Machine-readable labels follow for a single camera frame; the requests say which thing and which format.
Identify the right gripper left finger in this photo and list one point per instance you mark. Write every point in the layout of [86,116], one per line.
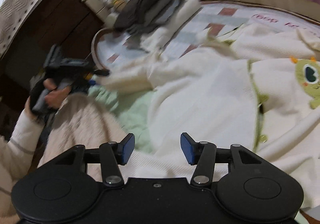
[111,155]

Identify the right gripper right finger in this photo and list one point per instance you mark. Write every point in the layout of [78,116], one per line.
[203,155]

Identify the cream zip-up hoodie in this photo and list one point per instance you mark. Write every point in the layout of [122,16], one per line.
[239,88]

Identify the cream sleeved left forearm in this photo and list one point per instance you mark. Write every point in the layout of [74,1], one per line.
[16,157]

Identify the person's left hand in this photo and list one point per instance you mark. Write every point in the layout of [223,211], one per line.
[53,99]

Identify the beige fleece trouser leg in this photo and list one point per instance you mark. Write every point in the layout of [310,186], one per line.
[81,120]

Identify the light green blanket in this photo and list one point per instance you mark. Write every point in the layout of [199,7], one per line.
[130,110]

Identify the dark wooden dresser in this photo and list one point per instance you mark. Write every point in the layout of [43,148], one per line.
[70,24]

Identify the beige bedside cabinet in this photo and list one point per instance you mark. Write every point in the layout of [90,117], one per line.
[98,7]

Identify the dark brown knit sweater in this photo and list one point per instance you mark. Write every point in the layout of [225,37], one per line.
[147,1]

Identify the white folded garment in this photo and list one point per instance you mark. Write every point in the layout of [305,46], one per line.
[156,40]

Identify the grey folded garment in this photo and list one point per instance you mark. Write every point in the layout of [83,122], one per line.
[157,15]

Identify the checkered play mat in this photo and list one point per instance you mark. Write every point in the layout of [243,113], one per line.
[109,51]

